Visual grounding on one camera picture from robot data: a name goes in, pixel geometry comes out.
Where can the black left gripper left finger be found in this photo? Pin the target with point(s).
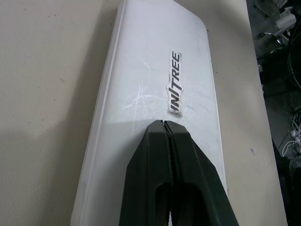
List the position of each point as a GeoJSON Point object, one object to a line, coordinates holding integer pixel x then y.
{"type": "Point", "coordinates": [148, 174]}

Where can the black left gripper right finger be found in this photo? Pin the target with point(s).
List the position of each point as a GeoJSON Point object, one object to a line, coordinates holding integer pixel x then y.
{"type": "Point", "coordinates": [195, 179]}

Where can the white plastic pencil case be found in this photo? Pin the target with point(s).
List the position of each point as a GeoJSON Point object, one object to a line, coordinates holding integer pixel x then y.
{"type": "Point", "coordinates": [145, 70]}

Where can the grey perforated box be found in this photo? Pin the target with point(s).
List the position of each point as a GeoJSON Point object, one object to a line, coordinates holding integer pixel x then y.
{"type": "Point", "coordinates": [295, 166]}

